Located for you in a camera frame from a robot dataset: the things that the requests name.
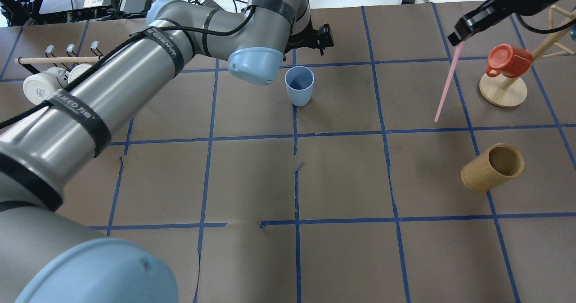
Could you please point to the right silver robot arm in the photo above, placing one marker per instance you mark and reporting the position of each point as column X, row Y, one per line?
column 531, row 7

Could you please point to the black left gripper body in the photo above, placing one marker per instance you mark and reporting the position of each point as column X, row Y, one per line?
column 304, row 38

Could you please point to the bamboo cylinder holder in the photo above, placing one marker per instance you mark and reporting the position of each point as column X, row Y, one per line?
column 497, row 165

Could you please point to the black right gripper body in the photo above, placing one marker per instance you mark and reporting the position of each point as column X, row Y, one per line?
column 527, row 0

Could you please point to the white mug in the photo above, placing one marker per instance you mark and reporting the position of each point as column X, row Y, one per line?
column 77, row 71
column 41, row 86

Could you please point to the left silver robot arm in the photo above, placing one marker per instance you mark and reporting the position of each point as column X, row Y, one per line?
column 46, row 258

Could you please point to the white mug near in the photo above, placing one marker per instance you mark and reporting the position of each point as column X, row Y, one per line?
column 41, row 86

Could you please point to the white mug far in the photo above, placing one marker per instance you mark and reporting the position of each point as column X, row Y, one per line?
column 77, row 71

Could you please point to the orange mug on tree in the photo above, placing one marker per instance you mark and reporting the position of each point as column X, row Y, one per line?
column 509, row 61

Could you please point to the black wire mug rack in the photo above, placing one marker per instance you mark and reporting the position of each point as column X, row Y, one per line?
column 71, row 58

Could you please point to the wooden mug tree stand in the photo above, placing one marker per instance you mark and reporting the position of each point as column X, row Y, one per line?
column 507, row 93

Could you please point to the light blue plastic cup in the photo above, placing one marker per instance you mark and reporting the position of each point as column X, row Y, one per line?
column 300, row 81

